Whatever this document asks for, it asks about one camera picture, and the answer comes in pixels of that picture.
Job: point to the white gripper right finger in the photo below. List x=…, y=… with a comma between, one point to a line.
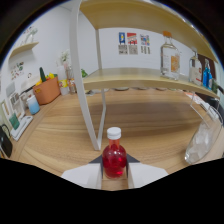
x=145, y=173

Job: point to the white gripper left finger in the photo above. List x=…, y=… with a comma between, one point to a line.
x=83, y=175

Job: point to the small red liquid bottle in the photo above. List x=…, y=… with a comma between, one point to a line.
x=114, y=160

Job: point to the clear glass with ice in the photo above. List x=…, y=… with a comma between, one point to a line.
x=201, y=141

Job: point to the white tray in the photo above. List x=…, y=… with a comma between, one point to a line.
x=21, y=128

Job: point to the black handbag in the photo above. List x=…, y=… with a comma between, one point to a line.
x=5, y=145

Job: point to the orange basket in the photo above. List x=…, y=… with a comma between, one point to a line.
x=47, y=91

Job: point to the white two-tier wooden shelf rack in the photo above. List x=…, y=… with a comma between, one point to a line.
x=133, y=78

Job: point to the green potted plant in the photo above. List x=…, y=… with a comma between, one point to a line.
x=84, y=73

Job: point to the green toy cucumber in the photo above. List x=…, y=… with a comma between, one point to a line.
x=42, y=75

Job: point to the clear bottle with red label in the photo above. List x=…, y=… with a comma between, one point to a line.
x=195, y=71

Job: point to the white figurine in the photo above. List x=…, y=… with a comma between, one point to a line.
x=31, y=35

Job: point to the multicolour wall poster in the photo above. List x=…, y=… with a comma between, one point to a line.
x=145, y=40

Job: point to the blue wall poster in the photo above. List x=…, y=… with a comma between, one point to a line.
x=122, y=38

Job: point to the wooden wall shelf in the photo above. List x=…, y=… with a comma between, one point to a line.
x=23, y=48

